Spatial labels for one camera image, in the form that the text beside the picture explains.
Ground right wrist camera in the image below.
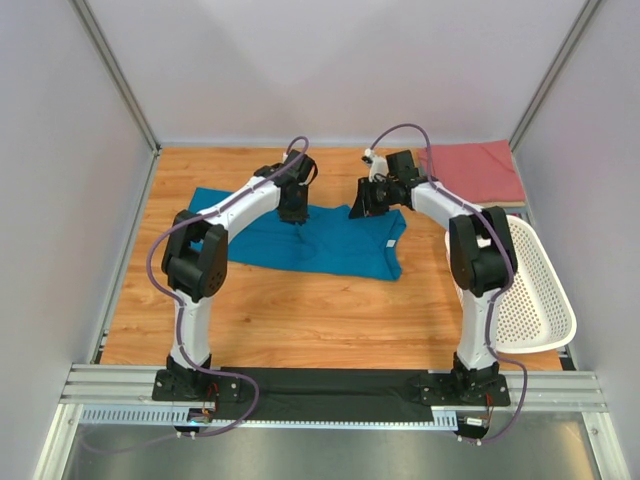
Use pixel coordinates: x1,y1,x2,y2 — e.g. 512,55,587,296
362,148,389,182

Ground aluminium frame post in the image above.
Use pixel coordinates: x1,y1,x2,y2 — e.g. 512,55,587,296
67,0,162,154
508,0,607,151

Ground purple cable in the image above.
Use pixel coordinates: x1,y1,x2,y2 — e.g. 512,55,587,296
367,123,531,446
79,135,261,454

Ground white perforated basket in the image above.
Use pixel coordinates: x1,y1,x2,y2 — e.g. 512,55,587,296
444,213,579,357

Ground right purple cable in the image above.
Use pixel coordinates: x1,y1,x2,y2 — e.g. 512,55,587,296
367,123,531,446

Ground left aluminium frame post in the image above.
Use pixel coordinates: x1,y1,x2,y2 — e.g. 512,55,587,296
67,0,162,154

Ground grey slotted cable duct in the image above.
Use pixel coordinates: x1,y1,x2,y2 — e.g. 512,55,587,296
78,404,489,432

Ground folded red t shirt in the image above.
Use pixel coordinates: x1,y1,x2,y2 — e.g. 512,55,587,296
431,140,526,204

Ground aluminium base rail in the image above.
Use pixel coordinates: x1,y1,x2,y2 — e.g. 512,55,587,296
61,365,607,412

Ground right aluminium frame post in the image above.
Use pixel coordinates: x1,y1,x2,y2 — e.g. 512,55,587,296
508,0,607,151

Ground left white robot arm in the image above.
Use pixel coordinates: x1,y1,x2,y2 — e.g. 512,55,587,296
152,150,318,402

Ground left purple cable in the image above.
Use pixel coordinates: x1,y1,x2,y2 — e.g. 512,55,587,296
79,135,261,454

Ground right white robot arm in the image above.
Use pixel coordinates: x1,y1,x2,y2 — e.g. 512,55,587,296
349,149,518,407

